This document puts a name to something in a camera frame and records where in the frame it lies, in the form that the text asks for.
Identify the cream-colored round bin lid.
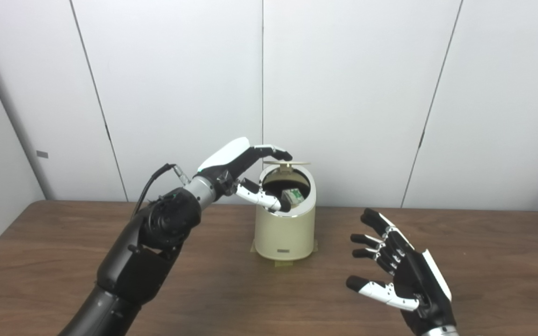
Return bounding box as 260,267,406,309
263,161,311,176

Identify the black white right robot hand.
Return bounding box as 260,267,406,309
346,208,457,335

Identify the green white milk carton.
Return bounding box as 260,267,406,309
283,188,305,207

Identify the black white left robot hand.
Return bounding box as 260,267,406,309
196,137,293,213

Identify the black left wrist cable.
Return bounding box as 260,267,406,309
131,163,191,220

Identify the cream-colored bin body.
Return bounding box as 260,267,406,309
254,164,317,261

